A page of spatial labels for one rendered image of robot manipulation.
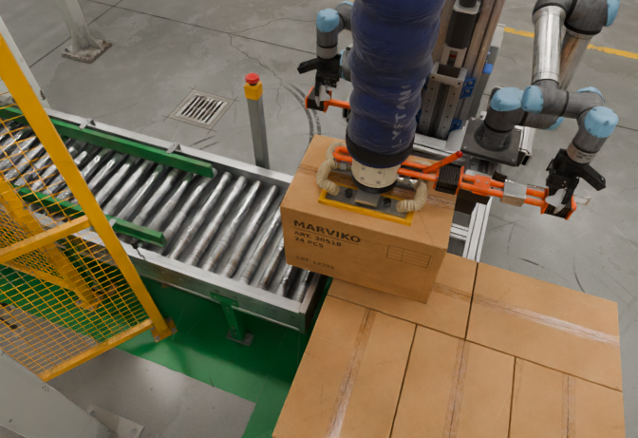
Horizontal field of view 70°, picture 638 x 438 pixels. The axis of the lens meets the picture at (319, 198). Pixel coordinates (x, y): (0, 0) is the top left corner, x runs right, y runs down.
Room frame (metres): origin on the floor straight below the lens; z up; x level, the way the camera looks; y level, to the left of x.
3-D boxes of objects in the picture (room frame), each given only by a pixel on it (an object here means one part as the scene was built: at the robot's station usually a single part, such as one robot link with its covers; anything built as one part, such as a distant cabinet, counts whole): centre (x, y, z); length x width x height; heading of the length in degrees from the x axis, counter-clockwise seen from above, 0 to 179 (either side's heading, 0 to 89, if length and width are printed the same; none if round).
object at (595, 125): (0.96, -0.76, 1.50); 0.09 x 0.08 x 0.11; 168
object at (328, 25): (1.46, -0.02, 1.50); 0.09 x 0.08 x 0.11; 149
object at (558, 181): (0.96, -0.75, 1.34); 0.09 x 0.08 x 0.12; 73
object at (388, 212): (1.04, -0.17, 1.09); 0.34 x 0.10 x 0.05; 73
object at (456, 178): (1.05, -0.44, 1.20); 0.10 x 0.08 x 0.06; 163
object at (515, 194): (0.99, -0.64, 1.19); 0.07 x 0.07 x 0.04; 73
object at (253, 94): (1.82, 0.33, 0.50); 0.07 x 0.07 x 1.00; 71
